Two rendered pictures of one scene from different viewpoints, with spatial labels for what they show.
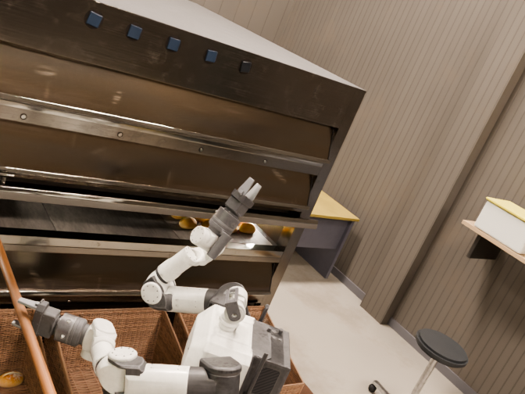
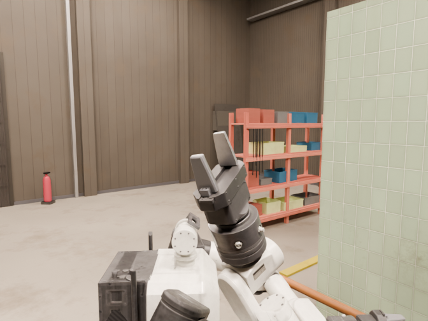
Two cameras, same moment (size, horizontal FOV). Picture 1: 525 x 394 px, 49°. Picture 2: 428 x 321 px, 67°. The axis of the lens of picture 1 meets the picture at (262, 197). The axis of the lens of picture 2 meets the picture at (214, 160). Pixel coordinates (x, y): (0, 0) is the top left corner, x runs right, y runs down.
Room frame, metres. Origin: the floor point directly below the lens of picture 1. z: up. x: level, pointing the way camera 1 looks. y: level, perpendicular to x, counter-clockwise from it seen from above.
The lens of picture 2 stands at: (2.38, 0.08, 1.78)
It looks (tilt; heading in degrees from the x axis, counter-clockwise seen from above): 7 degrees down; 183
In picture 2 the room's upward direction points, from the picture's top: straight up
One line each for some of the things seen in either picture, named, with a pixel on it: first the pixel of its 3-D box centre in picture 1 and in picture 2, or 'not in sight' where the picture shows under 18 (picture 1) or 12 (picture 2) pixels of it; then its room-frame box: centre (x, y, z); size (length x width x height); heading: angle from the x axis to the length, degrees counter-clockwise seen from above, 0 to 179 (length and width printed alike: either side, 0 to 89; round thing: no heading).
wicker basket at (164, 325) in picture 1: (121, 367); not in sight; (2.04, 0.27, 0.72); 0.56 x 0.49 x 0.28; 132
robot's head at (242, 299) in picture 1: (234, 306); (185, 239); (1.54, -0.05, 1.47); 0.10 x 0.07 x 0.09; 6
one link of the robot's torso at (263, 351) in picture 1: (230, 367); (164, 309); (1.54, -0.11, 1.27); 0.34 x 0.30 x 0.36; 6
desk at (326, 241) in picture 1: (276, 228); not in sight; (5.32, -0.25, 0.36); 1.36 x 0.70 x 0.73; 132
